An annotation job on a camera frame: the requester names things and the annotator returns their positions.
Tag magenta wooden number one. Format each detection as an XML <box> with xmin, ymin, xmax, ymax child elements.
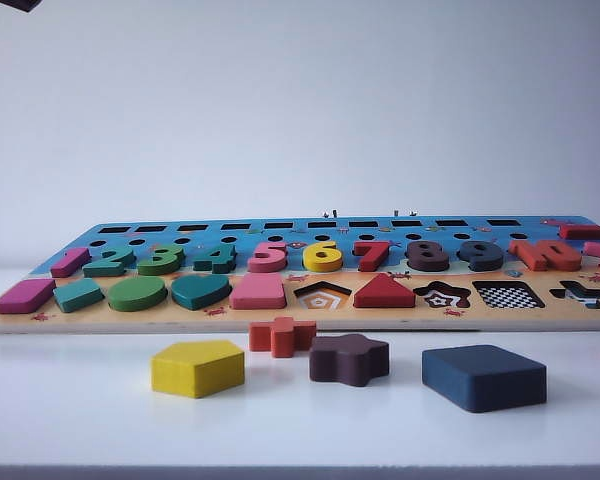
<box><xmin>49</xmin><ymin>246</ymin><xmax>92</xmax><ymax>279</ymax></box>

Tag brown wooden number eight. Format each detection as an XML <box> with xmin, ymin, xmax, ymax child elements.
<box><xmin>408</xmin><ymin>240</ymin><xmax>451</xmax><ymax>274</ymax></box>

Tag pink trapezoid wooden block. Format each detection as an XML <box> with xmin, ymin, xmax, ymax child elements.
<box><xmin>228</xmin><ymin>272</ymin><xmax>287</xmax><ymax>310</ymax></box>

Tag red wooden number seven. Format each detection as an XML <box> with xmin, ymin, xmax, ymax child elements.
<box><xmin>354</xmin><ymin>240</ymin><xmax>395</xmax><ymax>273</ymax></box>

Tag colourful wooden puzzle board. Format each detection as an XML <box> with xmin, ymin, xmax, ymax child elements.
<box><xmin>0</xmin><ymin>214</ymin><xmax>600</xmax><ymax>335</ymax></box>

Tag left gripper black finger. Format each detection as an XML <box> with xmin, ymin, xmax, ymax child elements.
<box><xmin>0</xmin><ymin>0</ymin><xmax>44</xmax><ymax>14</ymax></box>

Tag red wooden sign piece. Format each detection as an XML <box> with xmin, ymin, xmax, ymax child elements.
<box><xmin>558</xmin><ymin>223</ymin><xmax>600</xmax><ymax>240</ymax></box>

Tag yellow pentagon wooden block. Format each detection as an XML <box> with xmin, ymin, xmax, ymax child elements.
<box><xmin>150</xmin><ymin>339</ymin><xmax>246</xmax><ymax>400</ymax></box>

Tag pink wooden number five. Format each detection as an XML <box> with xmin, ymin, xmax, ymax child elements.
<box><xmin>247</xmin><ymin>241</ymin><xmax>289</xmax><ymax>274</ymax></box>

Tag orange wooden number ten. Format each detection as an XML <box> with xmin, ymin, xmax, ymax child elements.
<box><xmin>509</xmin><ymin>239</ymin><xmax>581</xmax><ymax>273</ymax></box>

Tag teal wooden number four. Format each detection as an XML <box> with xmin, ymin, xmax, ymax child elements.
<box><xmin>192</xmin><ymin>243</ymin><xmax>239</xmax><ymax>274</ymax></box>

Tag magenta parallelogram wooden block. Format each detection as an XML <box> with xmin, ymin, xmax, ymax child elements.
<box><xmin>0</xmin><ymin>278</ymin><xmax>57</xmax><ymax>315</ymax></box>

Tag navy square wooden block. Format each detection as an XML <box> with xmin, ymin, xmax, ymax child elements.
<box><xmin>421</xmin><ymin>344</ymin><xmax>548</xmax><ymax>414</ymax></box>

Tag yellow wooden number six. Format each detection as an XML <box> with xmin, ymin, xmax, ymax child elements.
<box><xmin>302</xmin><ymin>240</ymin><xmax>344</xmax><ymax>273</ymax></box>

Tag teal heart wooden block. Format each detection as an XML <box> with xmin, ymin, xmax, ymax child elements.
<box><xmin>170</xmin><ymin>273</ymin><xmax>232</xmax><ymax>311</ymax></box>

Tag teal wooden number two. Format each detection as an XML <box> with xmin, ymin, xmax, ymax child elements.
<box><xmin>82</xmin><ymin>245</ymin><xmax>136</xmax><ymax>279</ymax></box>

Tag brown star wooden block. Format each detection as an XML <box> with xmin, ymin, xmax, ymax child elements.
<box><xmin>308</xmin><ymin>333</ymin><xmax>391</xmax><ymax>388</ymax></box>

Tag green oval wooden block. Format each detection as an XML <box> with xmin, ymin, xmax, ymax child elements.
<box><xmin>105</xmin><ymin>274</ymin><xmax>169</xmax><ymax>312</ymax></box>

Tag green wooden number three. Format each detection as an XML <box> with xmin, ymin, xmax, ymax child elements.
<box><xmin>137</xmin><ymin>243</ymin><xmax>186</xmax><ymax>276</ymax></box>

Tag orange cross wooden block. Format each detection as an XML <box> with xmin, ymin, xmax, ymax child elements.
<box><xmin>248</xmin><ymin>316</ymin><xmax>318</xmax><ymax>359</ymax></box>

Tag teal rectangle wooden block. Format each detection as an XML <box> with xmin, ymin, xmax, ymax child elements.
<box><xmin>53</xmin><ymin>277</ymin><xmax>106</xmax><ymax>314</ymax></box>

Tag red triangle wooden block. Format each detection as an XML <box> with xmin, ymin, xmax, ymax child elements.
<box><xmin>353</xmin><ymin>272</ymin><xmax>416</xmax><ymax>309</ymax></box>

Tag navy wooden number nine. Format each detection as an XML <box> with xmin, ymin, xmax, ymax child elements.
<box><xmin>457</xmin><ymin>240</ymin><xmax>505</xmax><ymax>272</ymax></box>

